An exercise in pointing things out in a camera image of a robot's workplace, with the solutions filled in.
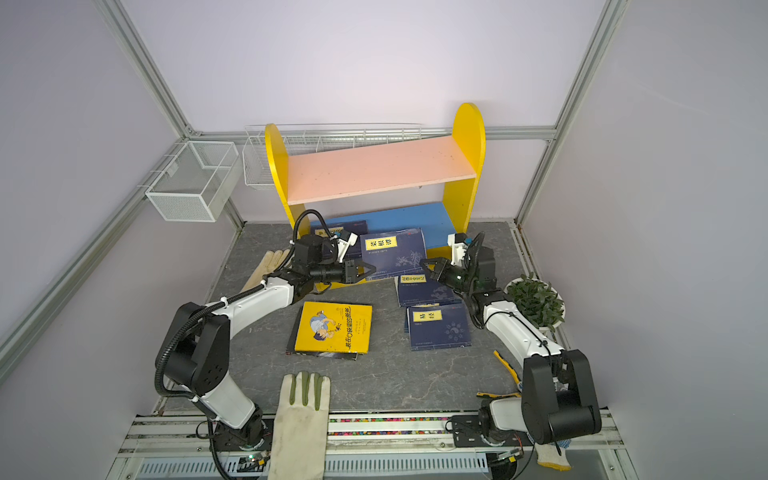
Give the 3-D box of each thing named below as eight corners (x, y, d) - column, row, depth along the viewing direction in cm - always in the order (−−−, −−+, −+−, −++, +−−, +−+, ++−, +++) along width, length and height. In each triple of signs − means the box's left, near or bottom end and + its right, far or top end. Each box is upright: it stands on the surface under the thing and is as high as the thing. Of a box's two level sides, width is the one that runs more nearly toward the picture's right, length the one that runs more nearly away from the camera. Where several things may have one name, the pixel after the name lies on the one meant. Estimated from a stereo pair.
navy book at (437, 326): (405, 350, 90) (405, 346, 87) (404, 308, 98) (404, 303, 96) (470, 350, 89) (472, 346, 87) (463, 308, 98) (465, 303, 96)
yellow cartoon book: (299, 356, 88) (293, 348, 83) (308, 310, 97) (303, 301, 92) (370, 356, 88) (368, 348, 83) (372, 310, 97) (371, 301, 92)
